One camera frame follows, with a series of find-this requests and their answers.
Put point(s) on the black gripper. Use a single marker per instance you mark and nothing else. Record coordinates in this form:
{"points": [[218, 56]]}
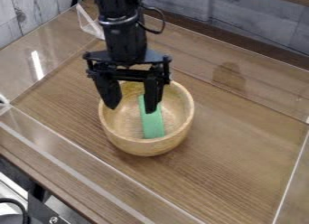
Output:
{"points": [[128, 60]]}

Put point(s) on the green rectangular block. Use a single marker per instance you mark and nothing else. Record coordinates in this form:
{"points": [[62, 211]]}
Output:
{"points": [[153, 123]]}

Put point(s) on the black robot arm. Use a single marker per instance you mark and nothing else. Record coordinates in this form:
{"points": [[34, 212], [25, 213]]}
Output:
{"points": [[121, 8]]}

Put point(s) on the round wooden bowl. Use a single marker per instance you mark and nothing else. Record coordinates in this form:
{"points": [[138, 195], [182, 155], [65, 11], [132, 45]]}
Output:
{"points": [[122, 122]]}

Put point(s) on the clear acrylic corner bracket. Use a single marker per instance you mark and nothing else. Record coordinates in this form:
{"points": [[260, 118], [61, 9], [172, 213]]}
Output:
{"points": [[89, 25]]}

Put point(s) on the black metal table frame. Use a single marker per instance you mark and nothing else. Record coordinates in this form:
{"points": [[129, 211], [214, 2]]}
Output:
{"points": [[46, 209]]}

